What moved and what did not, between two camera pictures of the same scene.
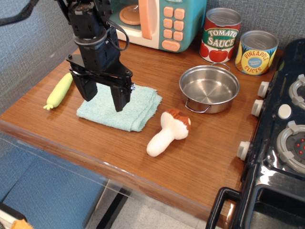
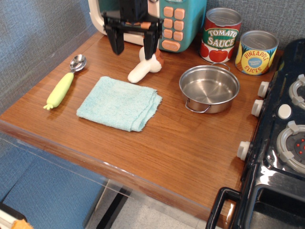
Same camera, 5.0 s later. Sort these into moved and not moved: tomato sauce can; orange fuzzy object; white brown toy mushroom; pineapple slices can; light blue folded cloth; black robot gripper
Moved: black robot gripper; white brown toy mushroom
Not moved: tomato sauce can; orange fuzzy object; light blue folded cloth; pineapple slices can
